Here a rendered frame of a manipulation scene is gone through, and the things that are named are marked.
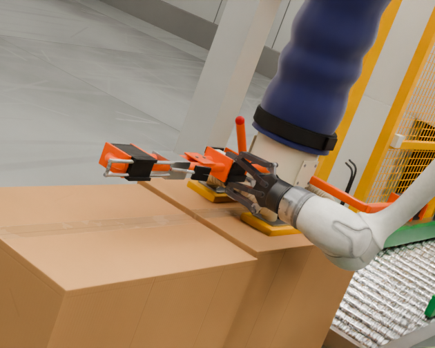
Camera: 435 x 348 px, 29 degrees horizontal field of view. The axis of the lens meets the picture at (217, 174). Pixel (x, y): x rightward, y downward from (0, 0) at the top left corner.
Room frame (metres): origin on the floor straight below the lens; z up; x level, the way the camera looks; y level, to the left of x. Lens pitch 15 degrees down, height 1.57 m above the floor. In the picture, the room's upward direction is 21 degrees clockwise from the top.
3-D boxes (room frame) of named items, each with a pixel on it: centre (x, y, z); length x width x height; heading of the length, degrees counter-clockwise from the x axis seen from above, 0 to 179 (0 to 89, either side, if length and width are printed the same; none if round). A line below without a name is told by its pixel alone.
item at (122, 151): (1.67, 0.19, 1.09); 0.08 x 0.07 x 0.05; 147
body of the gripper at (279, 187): (1.87, -0.13, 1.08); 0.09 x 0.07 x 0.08; 58
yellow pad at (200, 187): (2.22, -0.07, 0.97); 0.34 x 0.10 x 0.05; 147
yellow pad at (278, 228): (2.12, -0.23, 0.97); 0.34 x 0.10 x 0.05; 147
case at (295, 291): (2.16, -0.14, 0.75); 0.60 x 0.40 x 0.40; 147
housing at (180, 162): (1.78, 0.11, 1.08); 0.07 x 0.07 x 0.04; 57
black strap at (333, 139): (2.17, -0.15, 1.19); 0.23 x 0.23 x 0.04
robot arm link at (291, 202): (1.83, -0.20, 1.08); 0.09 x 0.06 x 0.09; 148
